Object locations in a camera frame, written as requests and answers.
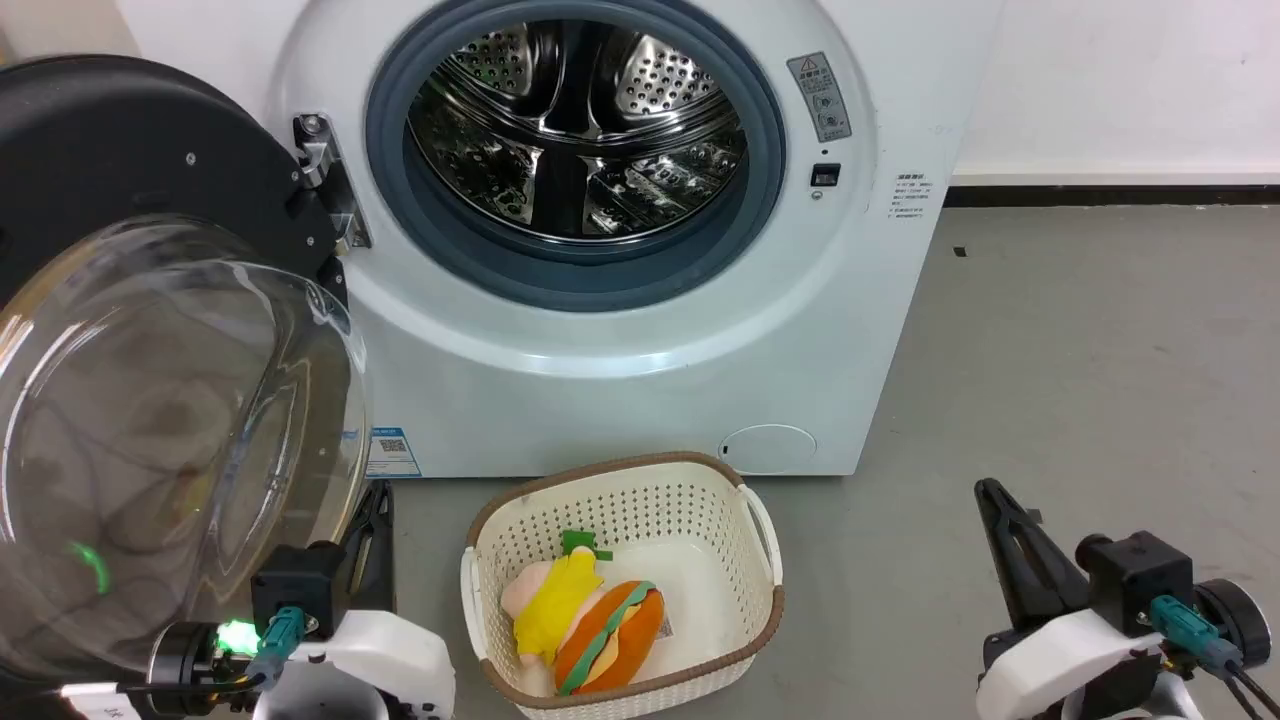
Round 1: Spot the small printed spec label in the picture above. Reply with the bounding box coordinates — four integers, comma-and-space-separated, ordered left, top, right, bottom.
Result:
887, 172, 933, 221

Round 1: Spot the teal plug black left cable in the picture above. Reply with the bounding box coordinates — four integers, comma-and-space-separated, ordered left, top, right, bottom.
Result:
120, 604, 307, 701

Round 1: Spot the round white filter cover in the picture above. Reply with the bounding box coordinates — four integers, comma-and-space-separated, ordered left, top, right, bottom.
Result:
719, 424, 819, 476

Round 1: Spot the teal plug black right cable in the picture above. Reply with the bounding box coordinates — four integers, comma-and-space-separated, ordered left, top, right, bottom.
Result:
1148, 594, 1280, 720

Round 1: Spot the metal door hinge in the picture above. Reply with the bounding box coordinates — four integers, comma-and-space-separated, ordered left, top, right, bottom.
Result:
291, 112, 373, 253

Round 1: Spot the white perforated laundry basket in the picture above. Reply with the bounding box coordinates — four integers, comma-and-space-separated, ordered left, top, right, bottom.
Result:
460, 451, 786, 720

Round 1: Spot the yellow pink plush doll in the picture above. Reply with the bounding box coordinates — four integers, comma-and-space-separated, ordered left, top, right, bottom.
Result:
500, 529, 614, 668

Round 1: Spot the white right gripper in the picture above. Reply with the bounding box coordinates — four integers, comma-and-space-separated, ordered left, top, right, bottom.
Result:
974, 478, 1206, 720

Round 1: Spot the teal plug black cable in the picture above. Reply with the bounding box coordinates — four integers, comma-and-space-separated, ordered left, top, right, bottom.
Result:
1148, 594, 1280, 720
120, 604, 307, 701

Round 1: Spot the black wall baseboard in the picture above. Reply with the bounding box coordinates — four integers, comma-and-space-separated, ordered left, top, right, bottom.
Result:
944, 184, 1280, 209

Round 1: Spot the white front-load washing machine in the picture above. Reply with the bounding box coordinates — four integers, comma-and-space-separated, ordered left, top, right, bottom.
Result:
113, 0, 1004, 479

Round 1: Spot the black washer door glass bowl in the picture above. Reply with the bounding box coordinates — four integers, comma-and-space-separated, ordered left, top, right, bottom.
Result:
0, 55, 372, 684

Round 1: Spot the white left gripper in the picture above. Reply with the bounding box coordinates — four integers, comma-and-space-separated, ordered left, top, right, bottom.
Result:
250, 480, 457, 720

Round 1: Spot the orange hamburger plush toy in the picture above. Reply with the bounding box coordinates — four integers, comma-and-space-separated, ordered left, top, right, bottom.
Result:
553, 580, 666, 697

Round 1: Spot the grey warning sticker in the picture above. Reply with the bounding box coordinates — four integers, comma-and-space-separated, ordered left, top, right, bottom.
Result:
786, 51, 854, 144

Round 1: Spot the blue QR code sticker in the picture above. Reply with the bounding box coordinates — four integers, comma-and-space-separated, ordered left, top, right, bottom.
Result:
364, 427, 423, 479

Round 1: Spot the stainless steel washer drum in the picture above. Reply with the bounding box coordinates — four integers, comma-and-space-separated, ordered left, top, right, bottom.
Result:
406, 20, 749, 242

